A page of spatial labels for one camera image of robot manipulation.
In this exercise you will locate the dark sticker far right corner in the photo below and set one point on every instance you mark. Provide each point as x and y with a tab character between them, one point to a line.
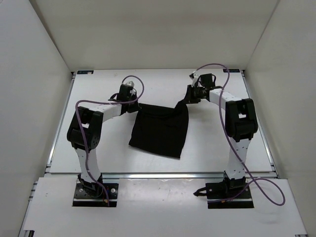
231	70

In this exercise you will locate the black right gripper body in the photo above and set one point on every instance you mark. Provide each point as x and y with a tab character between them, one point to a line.
195	94

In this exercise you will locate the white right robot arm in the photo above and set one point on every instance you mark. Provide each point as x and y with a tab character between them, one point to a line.
240	122

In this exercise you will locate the dark sticker corner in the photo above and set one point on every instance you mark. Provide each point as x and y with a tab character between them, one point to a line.
85	72
231	70

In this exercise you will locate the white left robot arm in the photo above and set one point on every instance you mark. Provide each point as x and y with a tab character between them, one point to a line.
84	132

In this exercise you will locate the dark sticker far left corner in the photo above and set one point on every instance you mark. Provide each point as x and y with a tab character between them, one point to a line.
85	72

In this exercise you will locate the black skirt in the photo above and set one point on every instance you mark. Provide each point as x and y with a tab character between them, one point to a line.
161	130

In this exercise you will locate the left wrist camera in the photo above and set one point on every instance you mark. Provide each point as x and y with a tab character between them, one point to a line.
130	87

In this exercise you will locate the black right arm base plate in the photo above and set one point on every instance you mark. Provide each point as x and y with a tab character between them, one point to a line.
227	194

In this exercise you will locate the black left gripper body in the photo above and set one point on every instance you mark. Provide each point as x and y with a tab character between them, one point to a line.
133	106

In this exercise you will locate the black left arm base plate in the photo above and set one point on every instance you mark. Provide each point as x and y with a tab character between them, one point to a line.
92	195

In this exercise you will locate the white front cover board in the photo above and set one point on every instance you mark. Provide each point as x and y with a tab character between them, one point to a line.
157	208

